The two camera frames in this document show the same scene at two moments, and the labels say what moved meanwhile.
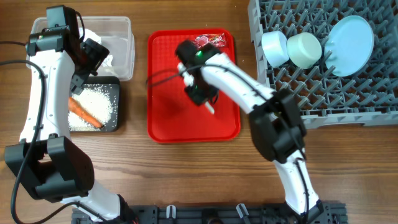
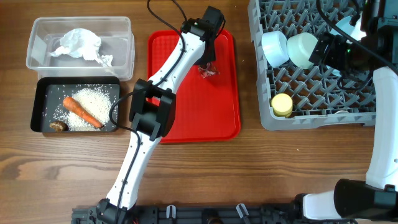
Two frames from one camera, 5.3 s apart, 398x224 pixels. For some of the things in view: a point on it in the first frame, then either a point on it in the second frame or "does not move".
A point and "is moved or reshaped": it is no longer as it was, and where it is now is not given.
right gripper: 199,99 to 335,44
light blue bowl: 275,46 does not move
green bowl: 304,50 does not move
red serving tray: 173,117 does not move
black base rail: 217,214 does not move
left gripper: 98,54 to 211,55
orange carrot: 75,107 does not move
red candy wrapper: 217,40 is moved or reshaped
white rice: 97,101 does not move
